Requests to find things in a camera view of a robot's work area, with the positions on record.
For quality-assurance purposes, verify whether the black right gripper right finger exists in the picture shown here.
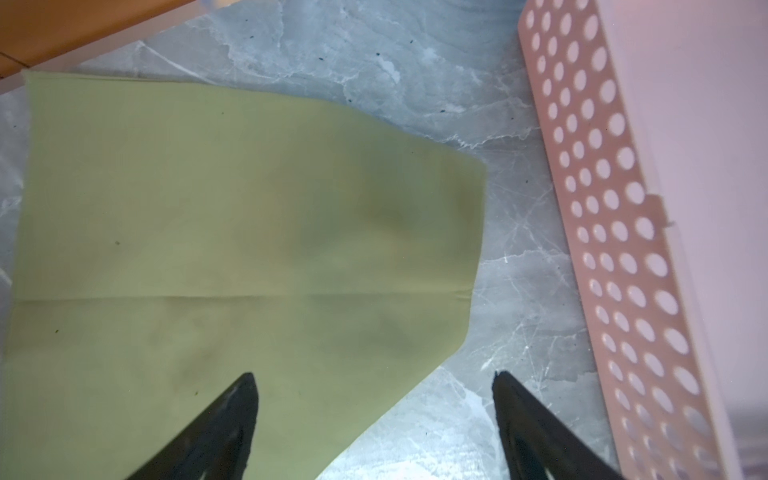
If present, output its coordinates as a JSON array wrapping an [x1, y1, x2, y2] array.
[[492, 371, 622, 479]]

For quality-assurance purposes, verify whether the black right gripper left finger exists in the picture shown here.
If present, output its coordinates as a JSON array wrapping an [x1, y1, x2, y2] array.
[[129, 372, 259, 480]]

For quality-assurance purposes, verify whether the pink perforated plastic basket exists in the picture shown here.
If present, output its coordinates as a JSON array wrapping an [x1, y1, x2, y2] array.
[[518, 1, 767, 479]]

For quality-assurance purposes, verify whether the olive green ruffled skirt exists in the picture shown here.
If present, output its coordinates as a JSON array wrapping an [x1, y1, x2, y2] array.
[[1, 71, 486, 479]]

